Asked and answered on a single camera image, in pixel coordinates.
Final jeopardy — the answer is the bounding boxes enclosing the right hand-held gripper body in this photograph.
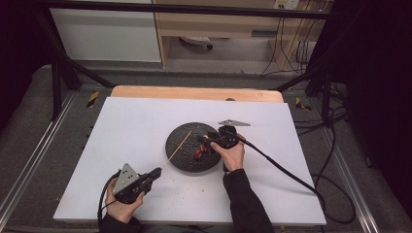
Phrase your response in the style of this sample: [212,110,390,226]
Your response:
[215,118,252,150]

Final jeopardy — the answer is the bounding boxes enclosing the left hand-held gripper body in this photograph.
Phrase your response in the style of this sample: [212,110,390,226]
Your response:
[112,162,154,205]

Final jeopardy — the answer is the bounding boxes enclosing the black round plate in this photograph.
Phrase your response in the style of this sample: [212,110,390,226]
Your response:
[164,121,225,174]

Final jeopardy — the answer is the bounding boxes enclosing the thin wooden skewer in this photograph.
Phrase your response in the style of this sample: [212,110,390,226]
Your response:
[160,130,193,170]

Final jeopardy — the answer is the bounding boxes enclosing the person's right hand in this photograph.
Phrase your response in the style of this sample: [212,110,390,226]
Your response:
[210,132,246,173]

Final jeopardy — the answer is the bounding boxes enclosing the person's left hand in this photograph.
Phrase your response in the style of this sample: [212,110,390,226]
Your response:
[105,178,146,224]

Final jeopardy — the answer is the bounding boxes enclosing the wooden table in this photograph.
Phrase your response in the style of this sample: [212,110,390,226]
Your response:
[110,84,286,104]

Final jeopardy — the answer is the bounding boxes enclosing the yellow black floor tape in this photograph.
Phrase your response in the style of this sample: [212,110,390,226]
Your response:
[294,96,313,112]
[86,90,100,109]

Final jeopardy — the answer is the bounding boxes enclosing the white chair base leg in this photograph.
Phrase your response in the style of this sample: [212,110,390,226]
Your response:
[179,35,214,50]

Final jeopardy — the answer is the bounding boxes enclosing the light wooden desk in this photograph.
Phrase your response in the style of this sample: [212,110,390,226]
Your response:
[152,0,325,71]

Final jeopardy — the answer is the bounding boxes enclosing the white cabinet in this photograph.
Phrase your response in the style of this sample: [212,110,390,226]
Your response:
[51,8,162,63]

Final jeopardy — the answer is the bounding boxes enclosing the black curtain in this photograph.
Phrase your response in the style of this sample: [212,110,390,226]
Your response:
[324,0,412,208]
[0,0,52,124]

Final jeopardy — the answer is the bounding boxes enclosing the left hand-held gripper cable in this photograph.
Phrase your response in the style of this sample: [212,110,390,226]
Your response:
[96,170,122,229]

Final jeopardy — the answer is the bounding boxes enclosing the hand-held gripper cable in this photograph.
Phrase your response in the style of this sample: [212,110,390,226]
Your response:
[96,170,122,229]
[237,134,358,225]

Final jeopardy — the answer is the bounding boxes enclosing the right hand-held gripper cable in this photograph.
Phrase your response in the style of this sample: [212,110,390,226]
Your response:
[237,134,358,225]

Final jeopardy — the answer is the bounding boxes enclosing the aluminium floor rail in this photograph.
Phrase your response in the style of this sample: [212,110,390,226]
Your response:
[0,91,77,224]
[324,129,382,233]

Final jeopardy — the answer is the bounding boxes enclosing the black floor cables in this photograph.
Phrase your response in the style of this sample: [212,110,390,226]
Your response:
[292,81,349,137]

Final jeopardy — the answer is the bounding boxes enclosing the hanging black cables bundle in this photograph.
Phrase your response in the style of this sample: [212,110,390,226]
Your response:
[260,16,312,77]

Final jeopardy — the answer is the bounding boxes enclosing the black metal frame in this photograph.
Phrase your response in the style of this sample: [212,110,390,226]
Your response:
[33,0,334,127]

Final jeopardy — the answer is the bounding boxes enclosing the white wall socket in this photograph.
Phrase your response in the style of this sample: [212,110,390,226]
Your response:
[272,0,300,10]

